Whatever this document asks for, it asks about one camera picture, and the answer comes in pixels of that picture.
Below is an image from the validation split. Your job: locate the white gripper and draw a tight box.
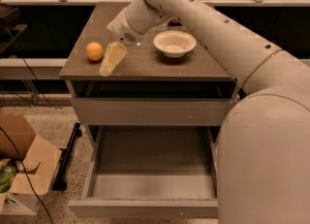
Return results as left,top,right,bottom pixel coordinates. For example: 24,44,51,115
99,8,144,77

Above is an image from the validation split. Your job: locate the orange fruit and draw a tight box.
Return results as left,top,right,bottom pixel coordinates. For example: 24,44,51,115
85,43,104,61

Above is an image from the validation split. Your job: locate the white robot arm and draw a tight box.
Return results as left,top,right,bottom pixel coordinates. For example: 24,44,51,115
100,0,310,224

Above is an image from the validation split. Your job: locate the grey drawer cabinet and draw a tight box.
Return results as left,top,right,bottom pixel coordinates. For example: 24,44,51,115
60,2,239,141

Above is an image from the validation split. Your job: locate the closed upper grey drawer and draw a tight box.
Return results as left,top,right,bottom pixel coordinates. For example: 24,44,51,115
72,98,237,126

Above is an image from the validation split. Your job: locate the open lower grey drawer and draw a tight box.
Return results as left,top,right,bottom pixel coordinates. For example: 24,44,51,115
69,126,218,218

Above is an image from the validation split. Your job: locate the white bowl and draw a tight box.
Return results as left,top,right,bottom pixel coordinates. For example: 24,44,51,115
153,30,197,58

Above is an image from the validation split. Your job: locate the crinkled snack bag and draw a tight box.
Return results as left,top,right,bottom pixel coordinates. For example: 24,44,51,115
168,18,182,26

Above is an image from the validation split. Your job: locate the open cardboard box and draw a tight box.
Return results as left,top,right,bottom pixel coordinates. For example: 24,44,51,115
0,114,61,215

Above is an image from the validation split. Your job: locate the black floor bar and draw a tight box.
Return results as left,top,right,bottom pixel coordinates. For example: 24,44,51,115
52,122,82,191

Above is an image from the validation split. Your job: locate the green item in box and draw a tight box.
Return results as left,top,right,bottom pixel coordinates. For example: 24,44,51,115
0,166,17,193

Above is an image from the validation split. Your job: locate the black cable on left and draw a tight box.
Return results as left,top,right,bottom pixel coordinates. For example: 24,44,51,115
0,23,59,224

